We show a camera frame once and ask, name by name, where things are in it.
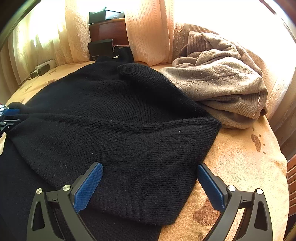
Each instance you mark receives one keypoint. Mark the taupe knit sweater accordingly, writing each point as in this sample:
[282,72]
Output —
[221,77]

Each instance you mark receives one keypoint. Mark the black charger adapter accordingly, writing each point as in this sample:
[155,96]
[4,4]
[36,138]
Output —
[39,72]

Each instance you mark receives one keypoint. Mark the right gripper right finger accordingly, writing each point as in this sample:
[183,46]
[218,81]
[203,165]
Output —
[255,222]

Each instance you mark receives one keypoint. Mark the wooden nightstand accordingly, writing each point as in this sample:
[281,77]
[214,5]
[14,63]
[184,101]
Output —
[111,29]

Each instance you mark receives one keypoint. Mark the black box beside bed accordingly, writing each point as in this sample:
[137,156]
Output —
[100,48]

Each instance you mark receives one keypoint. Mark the orange paw print blanket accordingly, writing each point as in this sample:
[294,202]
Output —
[248,159]

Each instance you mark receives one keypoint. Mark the black knit sweater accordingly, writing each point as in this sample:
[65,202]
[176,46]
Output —
[147,134]

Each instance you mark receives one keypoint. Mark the white power strip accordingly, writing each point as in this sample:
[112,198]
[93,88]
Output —
[51,63]

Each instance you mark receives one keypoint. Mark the orange woven curtain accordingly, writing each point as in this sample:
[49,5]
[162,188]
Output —
[150,30]

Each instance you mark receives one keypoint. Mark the cream lace curtain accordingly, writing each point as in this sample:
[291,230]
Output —
[52,30]

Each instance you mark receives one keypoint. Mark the dark box on nightstand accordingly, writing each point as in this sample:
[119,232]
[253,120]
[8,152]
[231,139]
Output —
[104,15]

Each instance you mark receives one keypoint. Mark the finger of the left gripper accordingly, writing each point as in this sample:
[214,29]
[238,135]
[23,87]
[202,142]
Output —
[10,111]

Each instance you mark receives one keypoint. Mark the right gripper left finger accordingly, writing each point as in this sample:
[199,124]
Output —
[43,223]

